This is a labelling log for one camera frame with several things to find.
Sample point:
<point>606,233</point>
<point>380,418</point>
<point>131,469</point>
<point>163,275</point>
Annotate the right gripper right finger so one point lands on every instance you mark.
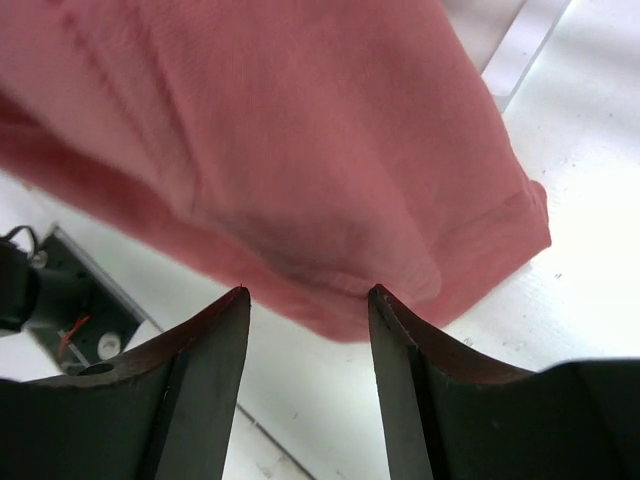
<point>451,412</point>

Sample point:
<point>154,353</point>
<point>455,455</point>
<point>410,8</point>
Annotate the white clothes rack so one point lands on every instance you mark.
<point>519,48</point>

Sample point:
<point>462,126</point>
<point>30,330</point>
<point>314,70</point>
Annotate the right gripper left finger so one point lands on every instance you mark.
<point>162,410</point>

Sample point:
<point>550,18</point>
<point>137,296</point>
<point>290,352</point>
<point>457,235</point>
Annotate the red t shirt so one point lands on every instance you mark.
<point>308,150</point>

